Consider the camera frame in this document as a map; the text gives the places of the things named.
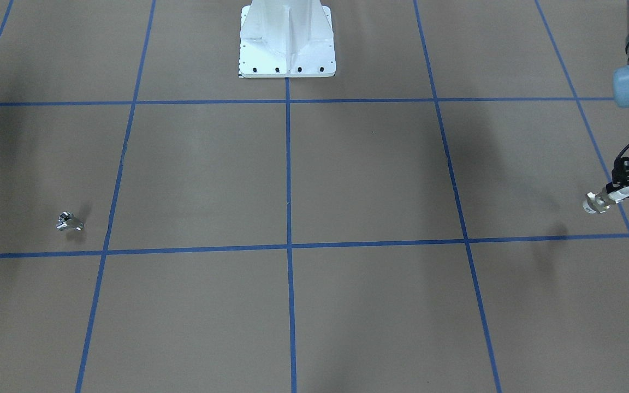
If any silver metal valve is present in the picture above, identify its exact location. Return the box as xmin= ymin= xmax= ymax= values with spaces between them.
xmin=56 ymin=211 xmax=85 ymax=231

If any brown paper table mat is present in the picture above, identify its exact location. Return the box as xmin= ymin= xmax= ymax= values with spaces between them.
xmin=0 ymin=1 xmax=629 ymax=392

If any white PPR pipe fitting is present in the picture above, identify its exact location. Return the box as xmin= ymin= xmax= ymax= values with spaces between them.
xmin=582 ymin=187 xmax=629 ymax=214

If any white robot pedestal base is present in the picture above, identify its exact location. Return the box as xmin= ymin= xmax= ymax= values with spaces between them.
xmin=238 ymin=1 xmax=337 ymax=78

